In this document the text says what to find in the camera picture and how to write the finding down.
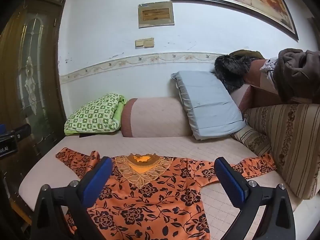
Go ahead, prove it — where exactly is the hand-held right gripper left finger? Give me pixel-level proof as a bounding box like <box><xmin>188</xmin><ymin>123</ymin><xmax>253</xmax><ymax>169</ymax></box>
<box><xmin>30</xmin><ymin>156</ymin><xmax>114</xmax><ymax>240</ymax></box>

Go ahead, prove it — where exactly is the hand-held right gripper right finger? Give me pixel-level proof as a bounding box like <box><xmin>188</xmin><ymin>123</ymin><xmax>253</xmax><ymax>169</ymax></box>
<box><xmin>214</xmin><ymin>157</ymin><xmax>297</xmax><ymax>240</ymax></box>

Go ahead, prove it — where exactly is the orange floral blouse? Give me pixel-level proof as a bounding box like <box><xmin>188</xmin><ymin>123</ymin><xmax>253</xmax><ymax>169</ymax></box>
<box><xmin>55</xmin><ymin>147</ymin><xmax>277</xmax><ymax>240</ymax></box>

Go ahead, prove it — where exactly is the small striped sofa cushion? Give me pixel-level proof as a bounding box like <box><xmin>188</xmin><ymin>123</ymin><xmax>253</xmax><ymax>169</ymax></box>
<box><xmin>231</xmin><ymin>125</ymin><xmax>272</xmax><ymax>157</ymax></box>

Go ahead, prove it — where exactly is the green patterned pillow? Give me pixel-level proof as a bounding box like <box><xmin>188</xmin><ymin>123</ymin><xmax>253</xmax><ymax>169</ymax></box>
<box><xmin>64</xmin><ymin>93</ymin><xmax>127</xmax><ymax>136</ymax></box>

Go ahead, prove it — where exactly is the large striped sofa cushion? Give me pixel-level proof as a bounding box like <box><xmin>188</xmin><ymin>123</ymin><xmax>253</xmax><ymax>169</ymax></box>
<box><xmin>244</xmin><ymin>102</ymin><xmax>320</xmax><ymax>200</ymax></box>

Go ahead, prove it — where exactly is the wooden door with glass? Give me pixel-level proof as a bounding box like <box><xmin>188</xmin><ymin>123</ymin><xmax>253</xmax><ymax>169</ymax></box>
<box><xmin>0</xmin><ymin>0</ymin><xmax>73</xmax><ymax>230</ymax></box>

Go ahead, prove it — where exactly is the grey pillow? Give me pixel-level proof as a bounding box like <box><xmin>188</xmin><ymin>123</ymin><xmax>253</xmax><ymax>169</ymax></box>
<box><xmin>171</xmin><ymin>70</ymin><xmax>247</xmax><ymax>140</ymax></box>

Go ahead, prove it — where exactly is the pink bolster cushion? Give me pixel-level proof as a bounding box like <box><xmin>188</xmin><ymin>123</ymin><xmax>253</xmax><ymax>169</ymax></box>
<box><xmin>121</xmin><ymin>96</ymin><xmax>193</xmax><ymax>138</ymax></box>

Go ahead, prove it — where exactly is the pink sofa backrest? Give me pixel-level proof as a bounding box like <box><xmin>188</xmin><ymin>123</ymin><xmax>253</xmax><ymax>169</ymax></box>
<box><xmin>230</xmin><ymin>60</ymin><xmax>313</xmax><ymax>115</ymax></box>

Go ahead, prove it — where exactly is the black fur garment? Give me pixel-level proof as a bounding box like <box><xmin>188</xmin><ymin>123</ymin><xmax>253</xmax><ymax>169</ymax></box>
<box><xmin>214</xmin><ymin>54</ymin><xmax>252</xmax><ymax>93</ymax></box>

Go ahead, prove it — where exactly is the white patterned cloth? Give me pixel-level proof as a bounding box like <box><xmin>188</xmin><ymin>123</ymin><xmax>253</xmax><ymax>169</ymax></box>
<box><xmin>259</xmin><ymin>57</ymin><xmax>278</xmax><ymax>85</ymax></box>

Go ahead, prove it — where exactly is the brown jacket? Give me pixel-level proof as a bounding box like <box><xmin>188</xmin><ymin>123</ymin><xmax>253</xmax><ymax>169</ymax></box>
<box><xmin>271</xmin><ymin>48</ymin><xmax>320</xmax><ymax>103</ymax></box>

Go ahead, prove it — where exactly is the olive brown cloth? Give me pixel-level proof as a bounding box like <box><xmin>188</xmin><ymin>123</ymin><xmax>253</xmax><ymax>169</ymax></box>
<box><xmin>229</xmin><ymin>50</ymin><xmax>265</xmax><ymax>62</ymax></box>

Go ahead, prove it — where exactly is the framed wall plaque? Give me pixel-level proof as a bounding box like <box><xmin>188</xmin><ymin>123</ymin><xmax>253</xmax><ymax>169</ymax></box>
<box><xmin>138</xmin><ymin>1</ymin><xmax>175</xmax><ymax>28</ymax></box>

